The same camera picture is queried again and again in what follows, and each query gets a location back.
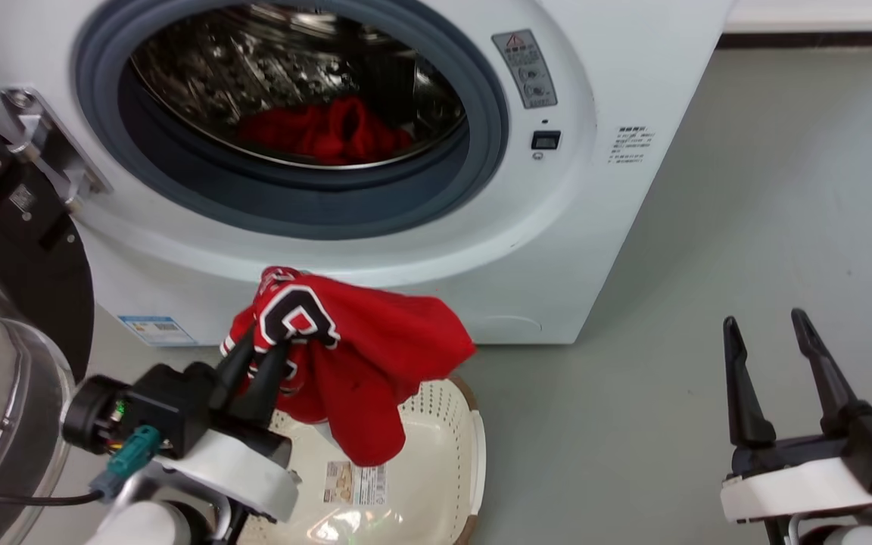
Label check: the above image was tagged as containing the white front-load washing machine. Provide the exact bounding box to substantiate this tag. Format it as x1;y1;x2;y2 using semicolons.
0;0;737;347

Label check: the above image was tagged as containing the red garment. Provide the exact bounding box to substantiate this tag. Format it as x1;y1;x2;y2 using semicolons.
236;95;414;166

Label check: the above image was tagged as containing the dark wall baseboard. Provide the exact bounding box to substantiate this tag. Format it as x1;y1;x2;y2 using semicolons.
716;32;872;51

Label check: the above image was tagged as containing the black glass washing machine door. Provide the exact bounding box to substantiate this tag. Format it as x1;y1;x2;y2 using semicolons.
0;111;96;545

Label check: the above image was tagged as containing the white text sticker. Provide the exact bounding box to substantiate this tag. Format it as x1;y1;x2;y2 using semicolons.
607;125;652;166

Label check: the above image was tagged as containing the grey rubber door gasket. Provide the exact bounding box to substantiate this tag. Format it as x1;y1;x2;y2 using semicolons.
71;0;510;241

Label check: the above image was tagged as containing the grey warning sticker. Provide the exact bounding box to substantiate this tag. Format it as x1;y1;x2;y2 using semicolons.
491;29;559;110

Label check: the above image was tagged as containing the blue energy label sticker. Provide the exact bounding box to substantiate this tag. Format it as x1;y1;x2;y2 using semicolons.
117;315;200;347

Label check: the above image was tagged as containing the stainless steel washer drum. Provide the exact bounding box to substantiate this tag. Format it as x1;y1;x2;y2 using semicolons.
129;2;469;170

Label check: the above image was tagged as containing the paper label in basket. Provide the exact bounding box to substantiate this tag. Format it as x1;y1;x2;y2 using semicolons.
324;460;388;507

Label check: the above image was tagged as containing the red jersey with black-white number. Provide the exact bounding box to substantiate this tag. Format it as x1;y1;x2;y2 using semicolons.
220;266;477;468

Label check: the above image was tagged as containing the black cable with teal plug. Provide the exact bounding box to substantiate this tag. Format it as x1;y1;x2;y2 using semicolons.
0;425;161;507

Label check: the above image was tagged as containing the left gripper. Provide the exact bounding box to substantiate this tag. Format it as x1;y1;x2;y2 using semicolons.
62;324;302;525

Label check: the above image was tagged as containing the cream plastic laundry basket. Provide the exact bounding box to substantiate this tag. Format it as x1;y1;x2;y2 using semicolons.
236;375;487;545

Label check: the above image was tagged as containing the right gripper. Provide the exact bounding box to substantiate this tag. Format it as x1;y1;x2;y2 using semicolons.
720;307;872;525

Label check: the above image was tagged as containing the metal door hinge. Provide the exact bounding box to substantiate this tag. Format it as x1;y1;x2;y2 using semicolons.
0;86;113;213

